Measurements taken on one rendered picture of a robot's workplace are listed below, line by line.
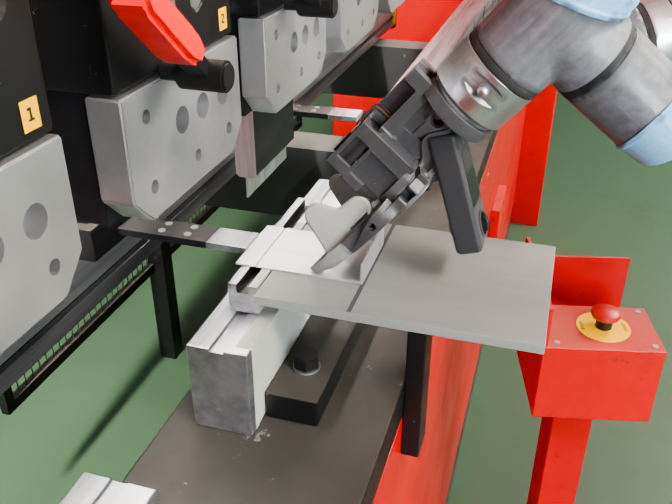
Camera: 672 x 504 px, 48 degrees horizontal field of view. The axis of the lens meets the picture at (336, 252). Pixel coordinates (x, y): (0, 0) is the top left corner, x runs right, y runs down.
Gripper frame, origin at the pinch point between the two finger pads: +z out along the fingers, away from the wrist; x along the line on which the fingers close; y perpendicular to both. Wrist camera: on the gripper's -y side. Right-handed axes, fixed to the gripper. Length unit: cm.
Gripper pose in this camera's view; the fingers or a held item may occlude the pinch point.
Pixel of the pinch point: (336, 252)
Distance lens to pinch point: 75.0
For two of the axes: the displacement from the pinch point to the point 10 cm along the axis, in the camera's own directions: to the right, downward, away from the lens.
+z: -6.2, 5.7, 5.4
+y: -7.3, -6.8, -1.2
